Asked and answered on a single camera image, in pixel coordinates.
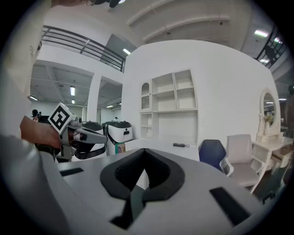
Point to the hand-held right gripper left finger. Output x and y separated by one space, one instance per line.
87 183

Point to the person's left forearm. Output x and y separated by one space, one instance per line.
39 133

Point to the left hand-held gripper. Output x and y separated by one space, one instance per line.
60 118

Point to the white grey office chair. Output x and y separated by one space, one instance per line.
239 149

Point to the person's left hand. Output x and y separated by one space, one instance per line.
74 135

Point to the teal board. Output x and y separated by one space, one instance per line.
117 148

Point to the person's eyeglasses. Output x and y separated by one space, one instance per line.
90 3

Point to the brown cardboard sheet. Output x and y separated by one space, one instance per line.
122 148

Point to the person's face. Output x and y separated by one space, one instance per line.
69 1

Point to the dried flower bouquet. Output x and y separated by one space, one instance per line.
268 119

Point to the person's cream t-shirt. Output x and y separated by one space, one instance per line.
18 68

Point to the white hutch shelf unit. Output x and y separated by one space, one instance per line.
174 124

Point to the oval mirror white frame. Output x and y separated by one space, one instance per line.
268 103

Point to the arched white cabinet door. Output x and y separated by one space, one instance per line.
146 96

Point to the blue chair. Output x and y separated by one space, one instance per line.
211 151

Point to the white black mobile robot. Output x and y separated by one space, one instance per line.
93 125
119 133

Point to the black mezzanine railing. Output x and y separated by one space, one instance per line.
112 59

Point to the black head-worn camera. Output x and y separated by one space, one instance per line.
112 3

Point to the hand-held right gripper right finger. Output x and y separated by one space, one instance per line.
195 195

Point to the white dressing table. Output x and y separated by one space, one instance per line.
273 142

